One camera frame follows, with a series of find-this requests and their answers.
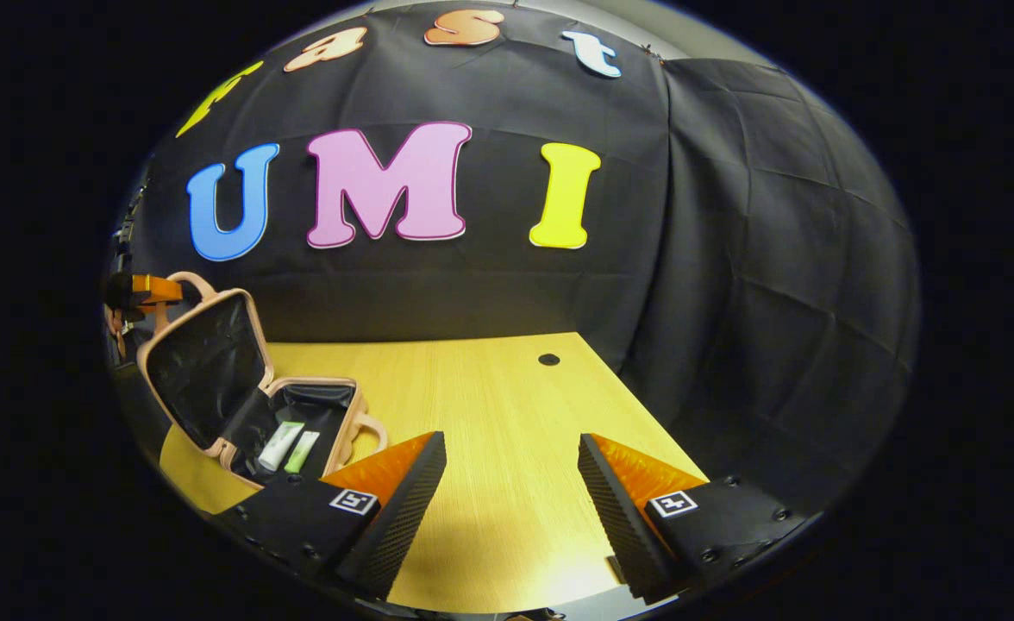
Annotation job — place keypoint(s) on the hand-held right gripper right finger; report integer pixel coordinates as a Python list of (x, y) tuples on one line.
[(615, 517)]

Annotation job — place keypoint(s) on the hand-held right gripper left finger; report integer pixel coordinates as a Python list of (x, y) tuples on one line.
[(408, 509)]

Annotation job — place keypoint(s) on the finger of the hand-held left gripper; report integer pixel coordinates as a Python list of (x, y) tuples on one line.
[(158, 290)]

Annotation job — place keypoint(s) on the pink scalloped suitcase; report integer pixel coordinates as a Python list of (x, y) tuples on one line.
[(205, 371)]

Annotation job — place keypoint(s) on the slim silver green tube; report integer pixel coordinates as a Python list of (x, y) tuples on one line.
[(302, 452)]

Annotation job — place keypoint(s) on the white green cosmetic tube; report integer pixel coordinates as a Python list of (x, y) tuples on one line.
[(280, 446)]

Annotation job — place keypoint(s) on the black backdrop cloth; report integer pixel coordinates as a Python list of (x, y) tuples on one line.
[(731, 259)]

